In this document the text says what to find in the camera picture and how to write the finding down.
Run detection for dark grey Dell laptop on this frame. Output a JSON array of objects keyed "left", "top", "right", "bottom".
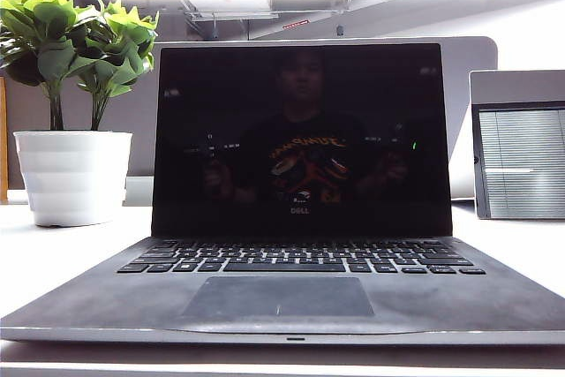
[{"left": 0, "top": 42, "right": 565, "bottom": 347}]

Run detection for green artificial leafy plant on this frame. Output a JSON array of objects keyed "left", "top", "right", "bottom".
[{"left": 0, "top": 0, "right": 160, "bottom": 132}]

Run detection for brown wooden post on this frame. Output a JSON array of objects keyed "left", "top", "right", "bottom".
[{"left": 0, "top": 76, "right": 10, "bottom": 201}]

